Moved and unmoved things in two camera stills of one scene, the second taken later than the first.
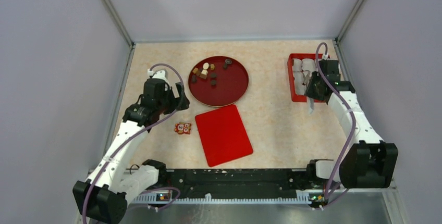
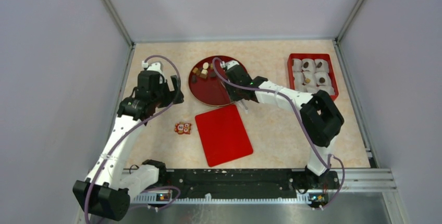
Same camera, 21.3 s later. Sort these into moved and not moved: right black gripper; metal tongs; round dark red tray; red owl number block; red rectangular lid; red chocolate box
Moved: right black gripper; metal tongs
Not moved: red chocolate box; red rectangular lid; red owl number block; round dark red tray
